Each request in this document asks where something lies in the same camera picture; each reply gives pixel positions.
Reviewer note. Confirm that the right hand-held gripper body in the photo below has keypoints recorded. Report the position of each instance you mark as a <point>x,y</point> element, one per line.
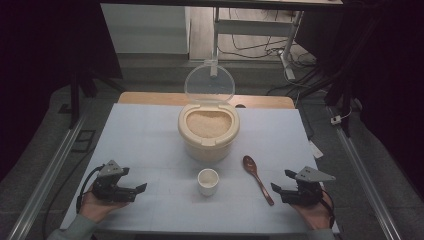
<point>306,190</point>

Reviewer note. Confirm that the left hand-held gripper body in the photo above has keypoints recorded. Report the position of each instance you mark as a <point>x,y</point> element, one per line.
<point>108,191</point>

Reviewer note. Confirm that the person's left hand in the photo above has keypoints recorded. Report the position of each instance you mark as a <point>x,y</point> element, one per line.
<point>96,208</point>

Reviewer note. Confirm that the person's right hand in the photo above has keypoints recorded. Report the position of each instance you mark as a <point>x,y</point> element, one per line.
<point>315,215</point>

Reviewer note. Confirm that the brown wooden spoon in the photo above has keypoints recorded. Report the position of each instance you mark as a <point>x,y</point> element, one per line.
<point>256,178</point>

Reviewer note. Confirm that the white paper tag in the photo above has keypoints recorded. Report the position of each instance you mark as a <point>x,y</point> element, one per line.
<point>316,150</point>

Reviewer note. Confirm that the white cup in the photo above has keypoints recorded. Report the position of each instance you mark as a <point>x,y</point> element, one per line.
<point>208,185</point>

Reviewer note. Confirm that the small white connector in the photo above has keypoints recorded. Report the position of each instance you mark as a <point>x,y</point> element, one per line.
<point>335,120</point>

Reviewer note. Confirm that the wooden table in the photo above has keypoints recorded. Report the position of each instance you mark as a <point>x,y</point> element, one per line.
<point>150,98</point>

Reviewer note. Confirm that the cream rice container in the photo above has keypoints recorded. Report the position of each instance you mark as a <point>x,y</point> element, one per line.
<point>208,148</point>

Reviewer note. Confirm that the black stand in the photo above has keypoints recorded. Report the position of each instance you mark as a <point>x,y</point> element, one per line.
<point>75,100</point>
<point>346,83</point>

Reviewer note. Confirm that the rice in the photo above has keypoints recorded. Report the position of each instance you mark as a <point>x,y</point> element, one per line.
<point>209,124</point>

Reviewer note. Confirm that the clear container lid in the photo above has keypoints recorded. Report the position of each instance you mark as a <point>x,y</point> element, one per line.
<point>209,83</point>

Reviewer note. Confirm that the white cabinet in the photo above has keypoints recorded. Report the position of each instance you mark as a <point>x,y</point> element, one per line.
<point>143,30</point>

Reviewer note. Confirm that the metal rail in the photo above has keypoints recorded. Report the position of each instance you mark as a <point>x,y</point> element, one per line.
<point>365,180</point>
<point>50,173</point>

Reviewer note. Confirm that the white desk frame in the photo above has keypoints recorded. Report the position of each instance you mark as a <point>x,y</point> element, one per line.
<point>253,27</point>

